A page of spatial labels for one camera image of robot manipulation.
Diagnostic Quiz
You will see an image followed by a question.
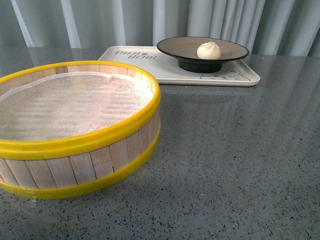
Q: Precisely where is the beige plate with black rim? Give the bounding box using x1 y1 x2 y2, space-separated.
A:
156 36 250 73

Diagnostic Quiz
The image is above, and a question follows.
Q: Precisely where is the white steamed bun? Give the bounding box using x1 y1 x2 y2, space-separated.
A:
196 41 222 60

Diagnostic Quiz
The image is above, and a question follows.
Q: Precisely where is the cream bear print tray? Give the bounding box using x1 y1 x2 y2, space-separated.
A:
99 46 261 87

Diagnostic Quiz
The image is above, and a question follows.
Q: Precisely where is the white mesh steamer cloth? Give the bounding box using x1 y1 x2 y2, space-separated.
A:
0 71 154 141

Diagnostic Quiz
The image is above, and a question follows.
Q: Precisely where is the grey pleated curtain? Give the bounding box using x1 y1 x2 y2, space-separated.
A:
0 0 320 57

